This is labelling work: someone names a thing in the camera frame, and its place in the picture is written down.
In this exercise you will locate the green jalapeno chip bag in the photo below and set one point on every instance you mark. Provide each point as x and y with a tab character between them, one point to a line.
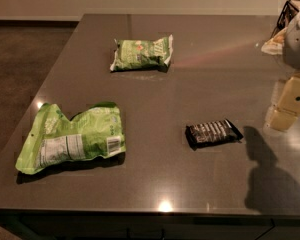
142	54

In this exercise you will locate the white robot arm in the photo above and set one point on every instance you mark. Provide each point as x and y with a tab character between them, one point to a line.
285	42

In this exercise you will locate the black wire basket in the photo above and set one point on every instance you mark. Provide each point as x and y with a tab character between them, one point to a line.
288	12

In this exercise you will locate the light green rice chip bag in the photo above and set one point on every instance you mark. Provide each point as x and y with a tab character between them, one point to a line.
55	139

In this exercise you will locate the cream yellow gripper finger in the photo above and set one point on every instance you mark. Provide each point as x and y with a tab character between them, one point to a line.
285	104

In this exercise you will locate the black candy bar wrapper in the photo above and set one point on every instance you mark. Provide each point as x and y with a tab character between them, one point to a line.
212	133

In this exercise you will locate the white crumpled bag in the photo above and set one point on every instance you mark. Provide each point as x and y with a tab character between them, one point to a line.
274	46

